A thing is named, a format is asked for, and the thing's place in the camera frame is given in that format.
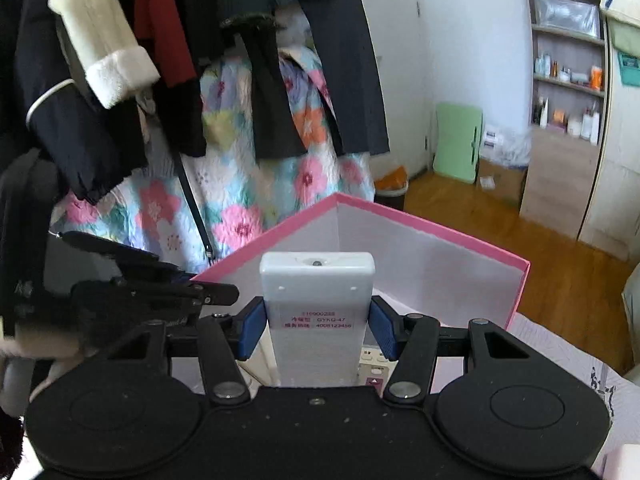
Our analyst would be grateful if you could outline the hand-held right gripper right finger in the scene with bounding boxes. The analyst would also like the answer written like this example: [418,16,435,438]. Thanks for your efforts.
[367,296,531,404]

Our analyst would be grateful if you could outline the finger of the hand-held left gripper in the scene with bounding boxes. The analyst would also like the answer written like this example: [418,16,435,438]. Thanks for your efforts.
[57,232,192,284]
[70,277,241,334]

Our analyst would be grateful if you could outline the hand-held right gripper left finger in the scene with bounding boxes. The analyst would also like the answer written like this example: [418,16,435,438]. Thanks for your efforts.
[107,296,269,407]

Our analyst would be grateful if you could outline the white remote with back label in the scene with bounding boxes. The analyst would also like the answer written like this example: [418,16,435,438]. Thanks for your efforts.
[259,251,377,389]

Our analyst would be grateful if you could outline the pink cardboard box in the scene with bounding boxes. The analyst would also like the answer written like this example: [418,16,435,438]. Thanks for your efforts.
[190,192,531,396]

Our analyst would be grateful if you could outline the white remote with display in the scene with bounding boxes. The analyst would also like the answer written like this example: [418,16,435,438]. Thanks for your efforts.
[358,344,397,392]

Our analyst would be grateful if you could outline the black belt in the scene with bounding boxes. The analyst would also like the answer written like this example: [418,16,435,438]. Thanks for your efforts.
[172,150,216,267]

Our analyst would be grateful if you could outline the floral quilt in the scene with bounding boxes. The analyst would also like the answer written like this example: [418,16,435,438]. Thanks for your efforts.
[50,47,377,272]

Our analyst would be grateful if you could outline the black jacket with white piping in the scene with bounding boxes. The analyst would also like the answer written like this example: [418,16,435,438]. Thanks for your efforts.
[0,0,151,206]

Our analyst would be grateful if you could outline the trash bin with orange bag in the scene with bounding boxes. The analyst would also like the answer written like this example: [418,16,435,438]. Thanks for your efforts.
[373,164,409,212]

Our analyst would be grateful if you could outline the black hanging garment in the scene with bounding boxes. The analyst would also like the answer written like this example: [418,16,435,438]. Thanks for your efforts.
[150,0,209,159]

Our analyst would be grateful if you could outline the brown cardboard box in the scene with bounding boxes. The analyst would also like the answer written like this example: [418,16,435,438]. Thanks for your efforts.
[477,157,529,206]

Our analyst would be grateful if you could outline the green folding table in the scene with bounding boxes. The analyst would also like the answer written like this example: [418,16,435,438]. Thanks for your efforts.
[432,102,485,184]

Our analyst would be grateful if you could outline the cream fleece jacket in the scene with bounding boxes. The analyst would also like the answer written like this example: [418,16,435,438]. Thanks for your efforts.
[47,0,162,109]

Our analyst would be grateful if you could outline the white tissue packages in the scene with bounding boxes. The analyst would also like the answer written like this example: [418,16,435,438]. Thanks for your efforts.
[482,124,532,169]

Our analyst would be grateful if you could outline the wooden shelf cabinet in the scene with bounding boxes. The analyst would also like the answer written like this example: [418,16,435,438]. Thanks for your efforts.
[519,0,609,242]

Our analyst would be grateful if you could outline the red hanging garment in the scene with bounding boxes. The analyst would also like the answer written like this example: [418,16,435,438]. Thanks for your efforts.
[132,0,199,89]

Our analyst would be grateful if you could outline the dark grey hanging coat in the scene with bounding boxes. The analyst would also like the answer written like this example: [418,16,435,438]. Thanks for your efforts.
[270,0,391,157]

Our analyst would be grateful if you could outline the light wooden wardrobe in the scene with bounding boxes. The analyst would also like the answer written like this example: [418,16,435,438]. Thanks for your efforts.
[577,10,640,264]

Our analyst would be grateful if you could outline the green wall organizer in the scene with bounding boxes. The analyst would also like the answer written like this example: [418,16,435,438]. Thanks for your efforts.
[617,47,640,89]

